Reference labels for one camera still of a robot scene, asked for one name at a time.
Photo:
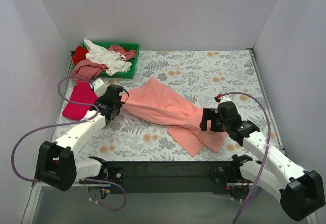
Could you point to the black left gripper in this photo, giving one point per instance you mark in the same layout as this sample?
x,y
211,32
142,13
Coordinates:
x,y
116,109

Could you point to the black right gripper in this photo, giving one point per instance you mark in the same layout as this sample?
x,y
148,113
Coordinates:
x,y
212,119

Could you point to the salmon pink t-shirt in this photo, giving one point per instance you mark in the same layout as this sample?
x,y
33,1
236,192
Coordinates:
x,y
157,103

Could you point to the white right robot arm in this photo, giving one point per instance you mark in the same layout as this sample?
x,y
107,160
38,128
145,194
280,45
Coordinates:
x,y
300,192

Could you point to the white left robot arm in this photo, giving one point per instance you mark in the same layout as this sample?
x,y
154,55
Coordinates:
x,y
56,163

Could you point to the folded magenta t-shirt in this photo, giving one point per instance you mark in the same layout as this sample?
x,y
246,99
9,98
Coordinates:
x,y
81,93

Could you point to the green plastic bin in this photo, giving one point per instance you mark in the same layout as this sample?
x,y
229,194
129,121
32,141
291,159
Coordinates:
x,y
127,45

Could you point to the floral patterned table mat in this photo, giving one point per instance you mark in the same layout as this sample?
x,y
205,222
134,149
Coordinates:
x,y
198,76

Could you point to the white crumpled t-shirt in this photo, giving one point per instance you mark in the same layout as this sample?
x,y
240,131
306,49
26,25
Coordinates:
x,y
115,62

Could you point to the dusty pink crumpled t-shirt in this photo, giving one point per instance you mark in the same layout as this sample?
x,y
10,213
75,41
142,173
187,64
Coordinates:
x,y
87,70

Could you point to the mauve crumpled t-shirt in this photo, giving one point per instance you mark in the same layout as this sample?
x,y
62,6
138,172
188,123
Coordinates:
x,y
129,54

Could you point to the red crumpled t-shirt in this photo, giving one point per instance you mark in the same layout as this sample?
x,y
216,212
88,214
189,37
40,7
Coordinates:
x,y
79,55

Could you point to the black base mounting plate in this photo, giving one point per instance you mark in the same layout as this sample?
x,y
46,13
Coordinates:
x,y
217,177

